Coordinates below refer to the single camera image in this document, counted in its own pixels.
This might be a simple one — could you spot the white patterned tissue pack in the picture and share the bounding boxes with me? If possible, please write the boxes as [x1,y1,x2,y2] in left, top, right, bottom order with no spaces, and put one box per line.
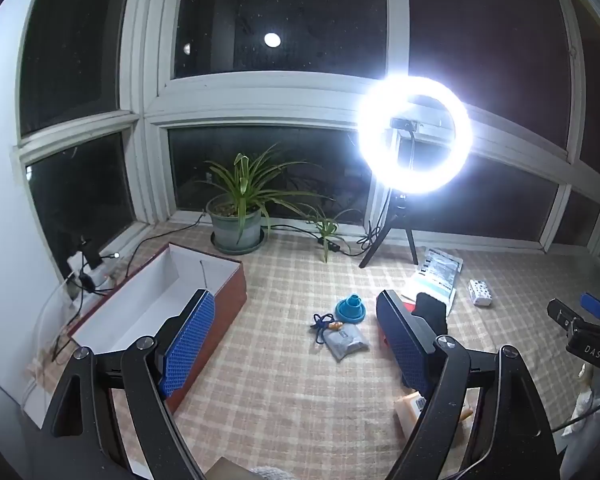
[467,278,496,307]

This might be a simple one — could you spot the white ring light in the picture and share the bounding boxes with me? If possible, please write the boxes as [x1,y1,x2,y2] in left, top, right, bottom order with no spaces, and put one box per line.
[356,74,475,196]

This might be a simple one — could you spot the white plastic zip package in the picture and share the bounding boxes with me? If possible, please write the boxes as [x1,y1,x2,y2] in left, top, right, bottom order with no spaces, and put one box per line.
[401,247,465,311]

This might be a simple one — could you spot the black ring light cable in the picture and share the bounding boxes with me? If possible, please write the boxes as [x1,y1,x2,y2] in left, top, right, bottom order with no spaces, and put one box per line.
[270,220,381,258]

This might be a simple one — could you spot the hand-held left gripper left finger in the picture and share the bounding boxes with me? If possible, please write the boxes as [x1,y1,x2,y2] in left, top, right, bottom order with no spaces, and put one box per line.
[40,288,216,480]

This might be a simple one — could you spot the black charging cable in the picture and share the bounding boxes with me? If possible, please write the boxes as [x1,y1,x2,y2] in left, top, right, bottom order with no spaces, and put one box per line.
[100,210,208,263]

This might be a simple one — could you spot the grey plastic pouch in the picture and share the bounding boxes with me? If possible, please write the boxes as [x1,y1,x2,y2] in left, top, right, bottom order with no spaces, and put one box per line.
[325,327,370,362]

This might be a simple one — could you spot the white power strip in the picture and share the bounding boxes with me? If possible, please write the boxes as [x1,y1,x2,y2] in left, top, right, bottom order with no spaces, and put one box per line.
[67,255,117,301]

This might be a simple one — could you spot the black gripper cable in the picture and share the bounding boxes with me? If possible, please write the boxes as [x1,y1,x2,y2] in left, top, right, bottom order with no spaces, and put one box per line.
[552,394,600,433]

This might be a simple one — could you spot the red-brown cardboard box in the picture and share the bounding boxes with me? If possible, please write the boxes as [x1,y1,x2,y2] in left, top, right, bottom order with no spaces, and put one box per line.
[67,242,247,413]

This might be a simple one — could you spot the blue cord with orange charm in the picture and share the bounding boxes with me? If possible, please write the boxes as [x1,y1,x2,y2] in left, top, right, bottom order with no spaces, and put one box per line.
[310,312,346,346]

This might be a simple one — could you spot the orange packet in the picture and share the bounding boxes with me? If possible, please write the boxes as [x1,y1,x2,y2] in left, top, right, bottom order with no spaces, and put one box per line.
[395,390,481,436]

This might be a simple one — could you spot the white window frame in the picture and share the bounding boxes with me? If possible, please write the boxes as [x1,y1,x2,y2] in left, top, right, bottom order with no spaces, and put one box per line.
[12,0,600,281]

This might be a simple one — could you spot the large potted spider plant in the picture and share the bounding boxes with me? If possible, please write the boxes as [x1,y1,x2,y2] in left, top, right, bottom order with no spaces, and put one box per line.
[195,144,331,256]

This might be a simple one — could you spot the blue silicone funnel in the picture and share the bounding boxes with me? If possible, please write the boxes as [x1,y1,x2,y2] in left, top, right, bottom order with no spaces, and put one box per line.
[335,296,366,325]

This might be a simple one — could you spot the black charger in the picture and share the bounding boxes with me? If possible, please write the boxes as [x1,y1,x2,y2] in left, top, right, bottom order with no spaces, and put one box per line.
[77,237,103,271]

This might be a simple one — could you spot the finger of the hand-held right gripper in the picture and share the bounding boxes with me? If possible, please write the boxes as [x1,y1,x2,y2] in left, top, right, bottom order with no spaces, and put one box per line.
[580,292,600,321]
[547,299,600,348]

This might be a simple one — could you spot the black tripod stand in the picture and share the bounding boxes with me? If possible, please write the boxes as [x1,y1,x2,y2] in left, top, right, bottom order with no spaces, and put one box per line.
[359,190,420,270]

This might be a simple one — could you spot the white cable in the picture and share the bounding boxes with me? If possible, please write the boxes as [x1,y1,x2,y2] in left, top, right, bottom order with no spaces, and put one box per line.
[22,280,76,411]

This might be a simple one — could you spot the checked tablecloth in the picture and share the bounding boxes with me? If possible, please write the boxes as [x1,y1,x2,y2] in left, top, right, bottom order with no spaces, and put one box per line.
[27,220,600,480]

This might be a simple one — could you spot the small spider plant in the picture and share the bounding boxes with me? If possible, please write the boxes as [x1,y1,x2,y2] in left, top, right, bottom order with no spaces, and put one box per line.
[300,202,361,263]

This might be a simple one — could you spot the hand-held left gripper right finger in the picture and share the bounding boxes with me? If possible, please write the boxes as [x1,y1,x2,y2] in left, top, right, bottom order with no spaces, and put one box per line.
[376,289,563,480]

